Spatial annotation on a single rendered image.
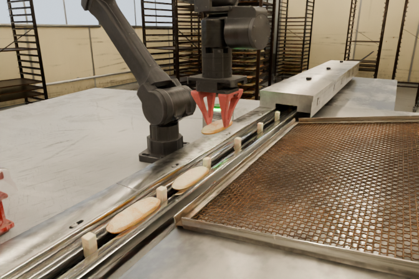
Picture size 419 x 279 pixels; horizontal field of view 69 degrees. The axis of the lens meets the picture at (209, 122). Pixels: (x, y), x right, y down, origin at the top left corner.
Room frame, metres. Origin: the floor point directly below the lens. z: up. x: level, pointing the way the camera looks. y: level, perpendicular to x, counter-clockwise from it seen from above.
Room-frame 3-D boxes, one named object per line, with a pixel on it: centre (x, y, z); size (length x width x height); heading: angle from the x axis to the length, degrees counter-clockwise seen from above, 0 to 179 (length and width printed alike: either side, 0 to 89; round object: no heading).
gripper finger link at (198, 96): (0.59, -0.01, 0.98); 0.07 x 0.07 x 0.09; 59
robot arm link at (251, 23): (0.57, -0.04, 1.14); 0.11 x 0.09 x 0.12; 48
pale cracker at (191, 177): (0.51, 0.03, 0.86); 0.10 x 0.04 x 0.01; 149
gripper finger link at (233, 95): (0.58, -0.02, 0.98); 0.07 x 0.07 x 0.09; 59
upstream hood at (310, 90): (1.51, -0.57, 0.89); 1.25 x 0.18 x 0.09; 149
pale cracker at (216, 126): (0.59, -0.02, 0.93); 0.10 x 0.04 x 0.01; 149
